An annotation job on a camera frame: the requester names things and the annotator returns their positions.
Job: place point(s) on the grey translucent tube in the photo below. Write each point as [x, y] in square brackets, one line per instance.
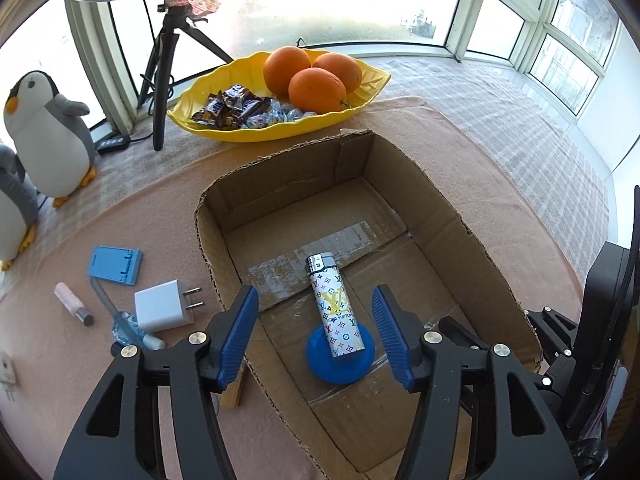
[104, 297]

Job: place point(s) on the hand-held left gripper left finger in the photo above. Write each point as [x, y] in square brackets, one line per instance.
[237, 335]

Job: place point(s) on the pile of chocolate bars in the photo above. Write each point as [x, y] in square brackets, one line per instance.
[230, 105]

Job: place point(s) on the white wall charger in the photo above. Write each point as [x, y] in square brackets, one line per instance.
[157, 305]

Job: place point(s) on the cardboard box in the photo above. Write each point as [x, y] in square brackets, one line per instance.
[280, 220]

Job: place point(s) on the large penguin plush toy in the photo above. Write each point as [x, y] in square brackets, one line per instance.
[47, 145]

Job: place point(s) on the blue phone stand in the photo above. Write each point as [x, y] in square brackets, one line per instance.
[112, 265]

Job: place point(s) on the pink printed tag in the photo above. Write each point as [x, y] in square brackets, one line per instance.
[200, 5]

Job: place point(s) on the black tripod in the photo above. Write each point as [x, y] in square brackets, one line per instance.
[161, 85]

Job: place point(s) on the pile of blue wrapped candies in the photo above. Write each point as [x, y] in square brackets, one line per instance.
[277, 112]

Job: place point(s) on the white plug adapter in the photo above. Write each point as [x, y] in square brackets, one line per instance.
[7, 375]

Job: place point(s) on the orange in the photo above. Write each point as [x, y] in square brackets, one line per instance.
[282, 67]
[317, 91]
[345, 70]

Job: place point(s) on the white patterned lighter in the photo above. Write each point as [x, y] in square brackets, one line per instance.
[335, 310]

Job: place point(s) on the small wooden block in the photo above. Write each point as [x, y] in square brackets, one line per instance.
[234, 387]

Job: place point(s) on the yellow leaf-shaped tray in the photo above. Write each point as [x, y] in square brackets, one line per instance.
[200, 95]

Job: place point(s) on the white window frame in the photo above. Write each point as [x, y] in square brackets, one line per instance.
[472, 20]

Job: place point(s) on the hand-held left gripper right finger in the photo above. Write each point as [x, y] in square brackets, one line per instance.
[392, 340]

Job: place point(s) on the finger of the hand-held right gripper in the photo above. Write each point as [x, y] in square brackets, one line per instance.
[550, 327]
[462, 332]

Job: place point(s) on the white checked blanket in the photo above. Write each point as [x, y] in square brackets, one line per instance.
[525, 135]

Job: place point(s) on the blue round lid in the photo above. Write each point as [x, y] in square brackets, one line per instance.
[320, 360]

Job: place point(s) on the grey penguin plush toy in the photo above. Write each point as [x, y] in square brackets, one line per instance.
[12, 205]

